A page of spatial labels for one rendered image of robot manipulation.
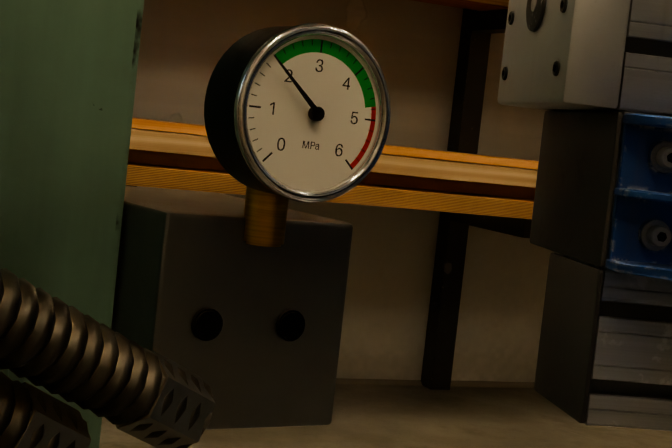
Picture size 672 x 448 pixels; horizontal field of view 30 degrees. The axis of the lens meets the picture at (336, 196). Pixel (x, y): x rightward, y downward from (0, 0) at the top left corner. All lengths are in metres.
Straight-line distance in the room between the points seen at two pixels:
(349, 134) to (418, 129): 2.86
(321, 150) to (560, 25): 0.31
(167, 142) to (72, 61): 2.09
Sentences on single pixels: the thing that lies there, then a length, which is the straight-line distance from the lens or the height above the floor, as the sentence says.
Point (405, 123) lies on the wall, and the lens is 3.29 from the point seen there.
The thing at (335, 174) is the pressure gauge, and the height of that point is 0.64.
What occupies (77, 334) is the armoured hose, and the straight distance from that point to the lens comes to 0.36.
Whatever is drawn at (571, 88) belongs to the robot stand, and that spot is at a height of 0.69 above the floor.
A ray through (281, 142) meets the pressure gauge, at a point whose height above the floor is 0.65.
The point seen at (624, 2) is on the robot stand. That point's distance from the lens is 0.73.
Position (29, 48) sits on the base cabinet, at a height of 0.67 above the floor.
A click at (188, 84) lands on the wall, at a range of 3.07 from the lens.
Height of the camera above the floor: 0.66
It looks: 3 degrees down
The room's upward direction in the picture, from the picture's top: 6 degrees clockwise
